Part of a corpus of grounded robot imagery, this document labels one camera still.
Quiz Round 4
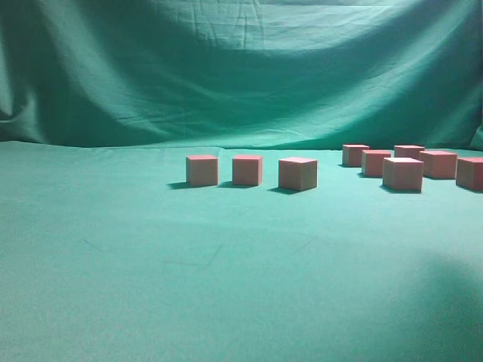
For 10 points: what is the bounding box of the pink cube moved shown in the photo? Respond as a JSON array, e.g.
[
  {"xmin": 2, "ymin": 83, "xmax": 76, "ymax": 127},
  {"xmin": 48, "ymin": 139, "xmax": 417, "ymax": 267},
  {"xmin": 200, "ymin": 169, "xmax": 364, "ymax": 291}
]
[
  {"xmin": 456, "ymin": 157, "xmax": 483, "ymax": 191},
  {"xmin": 394, "ymin": 145, "xmax": 426, "ymax": 160},
  {"xmin": 361, "ymin": 149, "xmax": 392, "ymax": 177},
  {"xmin": 186, "ymin": 155, "xmax": 219, "ymax": 187},
  {"xmin": 278, "ymin": 157, "xmax": 318, "ymax": 192},
  {"xmin": 419, "ymin": 150, "xmax": 457, "ymax": 179},
  {"xmin": 382, "ymin": 157, "xmax": 423, "ymax": 192},
  {"xmin": 232, "ymin": 155, "xmax": 263, "ymax": 186}
]

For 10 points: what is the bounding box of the pink cube far left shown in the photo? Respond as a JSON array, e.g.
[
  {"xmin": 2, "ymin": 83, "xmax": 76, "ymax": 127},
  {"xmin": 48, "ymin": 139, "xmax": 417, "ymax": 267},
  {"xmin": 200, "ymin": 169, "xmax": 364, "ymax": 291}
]
[{"xmin": 342, "ymin": 144, "xmax": 370, "ymax": 167}]

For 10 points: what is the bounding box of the green cloth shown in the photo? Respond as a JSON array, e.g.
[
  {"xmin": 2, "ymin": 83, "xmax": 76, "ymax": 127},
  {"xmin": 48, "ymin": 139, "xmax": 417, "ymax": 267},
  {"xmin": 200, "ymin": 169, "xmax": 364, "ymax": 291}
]
[{"xmin": 1, "ymin": 1, "xmax": 482, "ymax": 361}]

